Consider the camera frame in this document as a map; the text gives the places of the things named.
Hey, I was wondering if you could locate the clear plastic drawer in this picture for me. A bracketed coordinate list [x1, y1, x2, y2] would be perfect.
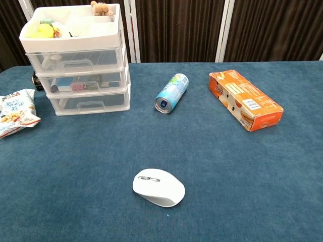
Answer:
[26, 47, 120, 74]
[39, 72, 122, 93]
[48, 93, 126, 113]

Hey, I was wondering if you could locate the white bottle in drawer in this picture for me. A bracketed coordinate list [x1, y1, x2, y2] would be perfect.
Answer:
[41, 54, 63, 70]

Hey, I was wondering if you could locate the light blue drink can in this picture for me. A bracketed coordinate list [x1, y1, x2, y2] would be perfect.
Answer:
[154, 73, 189, 114]

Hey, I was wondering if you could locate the white computer mouse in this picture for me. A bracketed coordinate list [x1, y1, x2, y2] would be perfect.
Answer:
[132, 168, 186, 208]

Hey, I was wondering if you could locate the blue table cloth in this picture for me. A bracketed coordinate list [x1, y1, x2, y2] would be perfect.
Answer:
[0, 59, 323, 242]

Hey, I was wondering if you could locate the grey round item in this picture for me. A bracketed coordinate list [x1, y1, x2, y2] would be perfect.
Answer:
[88, 75, 103, 89]

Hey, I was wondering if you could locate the orange cracker box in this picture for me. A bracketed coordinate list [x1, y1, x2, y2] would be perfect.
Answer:
[208, 70, 284, 132]

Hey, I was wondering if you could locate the blue and white small box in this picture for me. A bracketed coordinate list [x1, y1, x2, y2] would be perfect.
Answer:
[57, 77, 74, 92]

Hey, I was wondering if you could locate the brown plush toy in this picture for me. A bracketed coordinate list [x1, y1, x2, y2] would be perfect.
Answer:
[90, 1, 115, 17]

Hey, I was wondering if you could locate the small black object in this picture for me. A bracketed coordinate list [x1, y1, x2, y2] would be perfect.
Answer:
[32, 71, 44, 92]

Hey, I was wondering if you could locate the small orange-labelled bottle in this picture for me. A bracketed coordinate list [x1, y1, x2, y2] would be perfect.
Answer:
[52, 22, 64, 38]

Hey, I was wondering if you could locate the yellow soft toy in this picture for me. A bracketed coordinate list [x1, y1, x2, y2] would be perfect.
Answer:
[31, 23, 55, 39]

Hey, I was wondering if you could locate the white snack bag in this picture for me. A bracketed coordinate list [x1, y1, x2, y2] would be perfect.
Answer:
[0, 88, 41, 139]

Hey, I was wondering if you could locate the white frame post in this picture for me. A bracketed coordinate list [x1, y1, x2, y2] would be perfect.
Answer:
[214, 0, 236, 63]
[123, 0, 141, 64]
[18, 0, 35, 16]

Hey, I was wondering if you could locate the white plastic drawer unit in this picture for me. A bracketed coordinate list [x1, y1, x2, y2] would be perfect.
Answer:
[19, 3, 131, 116]

